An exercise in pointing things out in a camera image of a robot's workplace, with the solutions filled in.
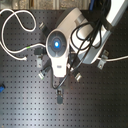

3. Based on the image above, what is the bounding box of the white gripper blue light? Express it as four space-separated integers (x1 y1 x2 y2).
46 29 69 88

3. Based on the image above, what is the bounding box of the white cable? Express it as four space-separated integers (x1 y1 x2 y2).
0 8 47 61

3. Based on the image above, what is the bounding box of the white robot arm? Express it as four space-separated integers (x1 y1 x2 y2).
46 0 128 77

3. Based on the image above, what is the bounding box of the black clip upper left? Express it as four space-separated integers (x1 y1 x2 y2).
39 22 47 35

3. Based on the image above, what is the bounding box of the blue object left edge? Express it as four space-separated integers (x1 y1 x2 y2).
0 84 4 93

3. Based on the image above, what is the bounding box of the metal cable clip lower right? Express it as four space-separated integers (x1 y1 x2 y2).
75 72 82 82

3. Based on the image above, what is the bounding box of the metal cable clip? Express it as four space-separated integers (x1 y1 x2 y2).
97 50 109 70
75 72 82 82
36 57 42 67
38 66 50 80

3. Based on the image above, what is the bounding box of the metal cable clip lower left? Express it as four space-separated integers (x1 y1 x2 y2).
38 66 50 80

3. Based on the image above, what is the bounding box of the black cable bundle on arm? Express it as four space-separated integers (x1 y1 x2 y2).
66 15 111 73

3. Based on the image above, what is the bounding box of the white cable right edge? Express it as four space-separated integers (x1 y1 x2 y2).
105 55 128 63

